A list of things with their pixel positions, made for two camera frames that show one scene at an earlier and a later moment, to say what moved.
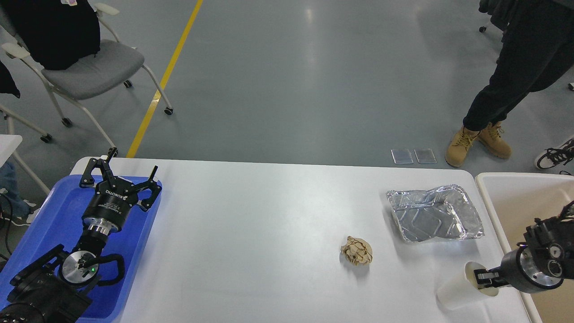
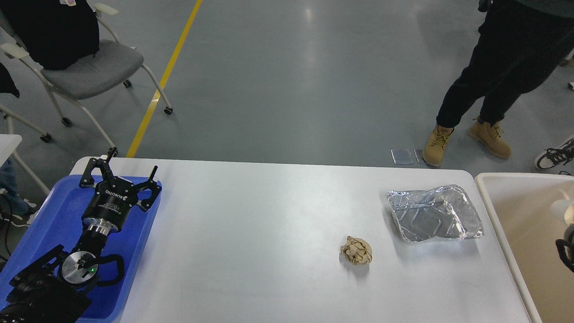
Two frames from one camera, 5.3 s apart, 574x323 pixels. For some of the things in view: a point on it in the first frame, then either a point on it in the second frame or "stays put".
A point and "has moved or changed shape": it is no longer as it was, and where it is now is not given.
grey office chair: x=116 y=63 stays put
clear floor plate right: x=425 y=156 stays put
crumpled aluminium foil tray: x=446 y=212 stays put
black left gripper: x=107 y=211 stays put
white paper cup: x=463 y=289 has moved or changed shape
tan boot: x=456 y=152 to x=435 y=145
